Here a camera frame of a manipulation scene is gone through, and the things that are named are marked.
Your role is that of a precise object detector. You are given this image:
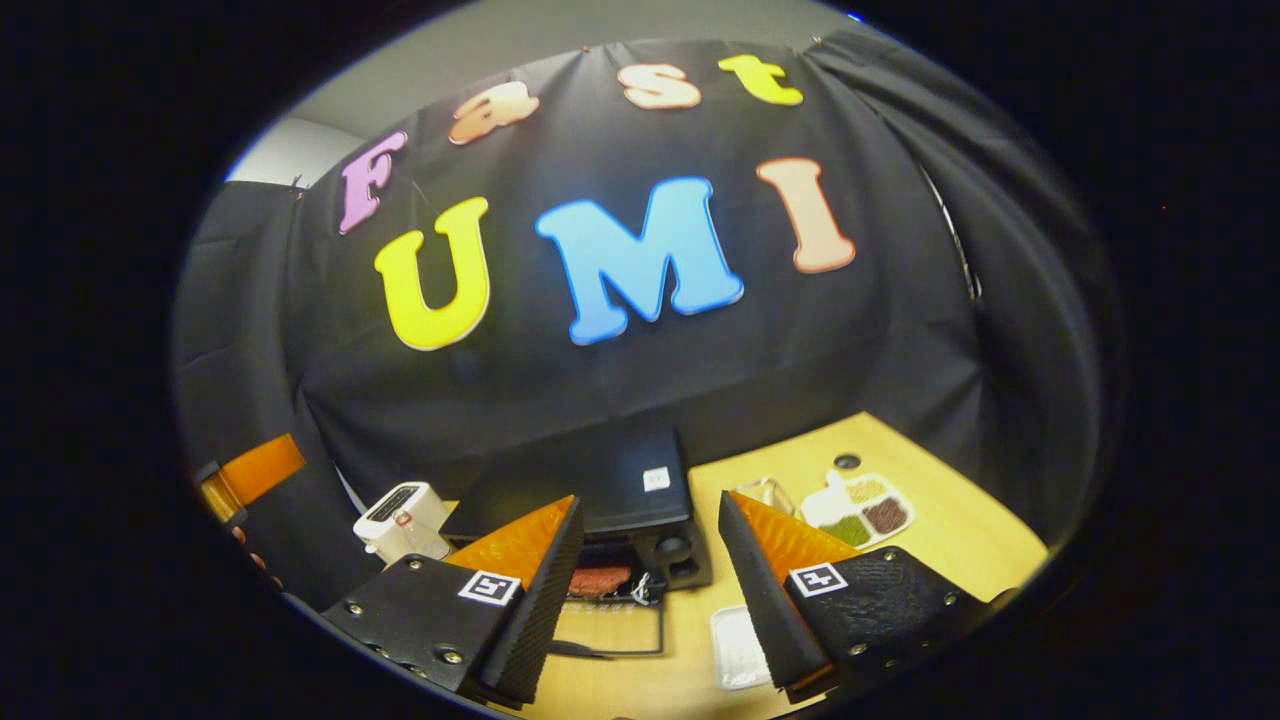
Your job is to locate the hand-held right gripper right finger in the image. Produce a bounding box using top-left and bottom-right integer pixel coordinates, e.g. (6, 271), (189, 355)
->
(717, 488), (1006, 706)

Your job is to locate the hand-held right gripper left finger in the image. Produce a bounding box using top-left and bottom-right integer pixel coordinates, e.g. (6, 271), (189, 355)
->
(320, 494), (587, 711)

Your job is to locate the black electric oven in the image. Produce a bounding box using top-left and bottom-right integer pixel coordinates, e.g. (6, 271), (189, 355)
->
(440, 430), (714, 661)

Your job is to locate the divided plate of grains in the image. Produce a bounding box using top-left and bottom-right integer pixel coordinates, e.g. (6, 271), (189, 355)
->
(799, 472), (915, 550)

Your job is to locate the black backdrop cloth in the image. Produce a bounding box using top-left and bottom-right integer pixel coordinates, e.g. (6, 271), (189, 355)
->
(170, 25), (1128, 613)

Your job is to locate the clear glass container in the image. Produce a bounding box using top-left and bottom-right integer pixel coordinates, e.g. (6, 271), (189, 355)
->
(735, 477), (797, 517)

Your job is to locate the white plastic tray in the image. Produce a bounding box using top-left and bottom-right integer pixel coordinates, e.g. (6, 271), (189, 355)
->
(709, 604), (773, 692)

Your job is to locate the white toaster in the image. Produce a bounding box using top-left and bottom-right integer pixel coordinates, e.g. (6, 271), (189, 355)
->
(352, 481), (454, 567)

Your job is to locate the red meat patty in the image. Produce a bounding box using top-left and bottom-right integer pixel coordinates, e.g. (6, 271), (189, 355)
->
(568, 566), (633, 599)

